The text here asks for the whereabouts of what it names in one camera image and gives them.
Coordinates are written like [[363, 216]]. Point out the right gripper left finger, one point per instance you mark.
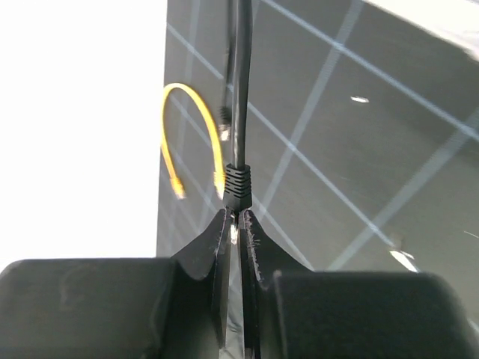
[[161, 307]]

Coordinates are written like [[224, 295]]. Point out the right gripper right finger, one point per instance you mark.
[[290, 311]]

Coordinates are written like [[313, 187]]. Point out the black grid cutting mat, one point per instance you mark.
[[362, 139]]

